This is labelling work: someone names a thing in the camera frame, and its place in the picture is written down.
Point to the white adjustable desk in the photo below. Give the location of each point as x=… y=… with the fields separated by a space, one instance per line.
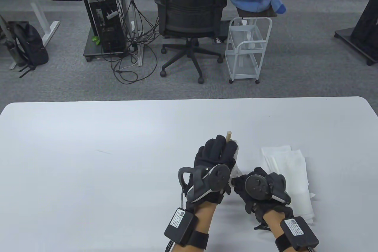
x=38 y=9

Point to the black tracking controller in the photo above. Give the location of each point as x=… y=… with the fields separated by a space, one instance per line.
x=220 y=178
x=255 y=187

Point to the wooden paper towel holder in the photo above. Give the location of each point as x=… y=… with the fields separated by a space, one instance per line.
x=228 y=136

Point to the black office chair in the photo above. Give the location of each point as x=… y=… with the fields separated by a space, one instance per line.
x=190 y=3

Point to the black rolling base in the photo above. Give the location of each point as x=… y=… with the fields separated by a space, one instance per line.
x=91 y=48

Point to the person's left hand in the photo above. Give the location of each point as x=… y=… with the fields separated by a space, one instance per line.
x=212 y=154

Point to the person's right hand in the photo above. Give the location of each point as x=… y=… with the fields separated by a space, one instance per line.
x=239 y=185

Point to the brown wooden board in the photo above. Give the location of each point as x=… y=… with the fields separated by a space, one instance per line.
x=257 y=14

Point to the pile of paper towel sheets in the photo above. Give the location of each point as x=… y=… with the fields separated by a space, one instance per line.
x=295 y=163

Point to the black computer tower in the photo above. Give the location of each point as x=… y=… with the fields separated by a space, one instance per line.
x=109 y=30

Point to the black floor stand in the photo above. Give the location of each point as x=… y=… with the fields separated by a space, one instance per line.
x=366 y=27

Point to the person's left forearm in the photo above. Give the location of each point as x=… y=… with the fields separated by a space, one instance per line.
x=203 y=216

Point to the white rolling cart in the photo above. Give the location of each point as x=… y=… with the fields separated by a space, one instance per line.
x=246 y=32

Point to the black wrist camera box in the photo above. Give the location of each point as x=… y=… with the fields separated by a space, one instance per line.
x=298 y=231
x=180 y=224

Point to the black backpack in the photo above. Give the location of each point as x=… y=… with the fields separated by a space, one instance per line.
x=29 y=42

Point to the white paper towel roll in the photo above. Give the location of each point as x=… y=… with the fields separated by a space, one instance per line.
x=236 y=172

